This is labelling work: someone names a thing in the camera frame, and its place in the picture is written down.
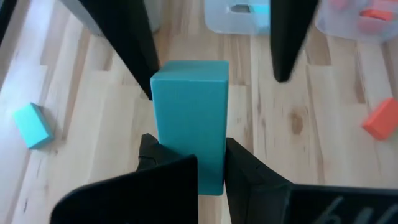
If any clear plastic bin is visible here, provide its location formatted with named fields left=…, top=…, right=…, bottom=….
left=204, top=0, right=271, bottom=35
left=313, top=0, right=398, bottom=44

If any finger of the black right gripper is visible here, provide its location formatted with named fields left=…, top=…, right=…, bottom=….
left=269, top=0, right=320, bottom=83
left=77, top=0, right=161, bottom=101

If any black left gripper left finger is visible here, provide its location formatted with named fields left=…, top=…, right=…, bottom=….
left=49, top=133, right=199, bottom=224

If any large cyan block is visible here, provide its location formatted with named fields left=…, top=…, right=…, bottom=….
left=150, top=59, right=230, bottom=196

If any red block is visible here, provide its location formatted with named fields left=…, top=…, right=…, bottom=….
left=362, top=98, right=398, bottom=141
left=360, top=8, right=393, bottom=22

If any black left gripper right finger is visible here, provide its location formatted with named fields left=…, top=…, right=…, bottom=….
left=224, top=137, right=398, bottom=224

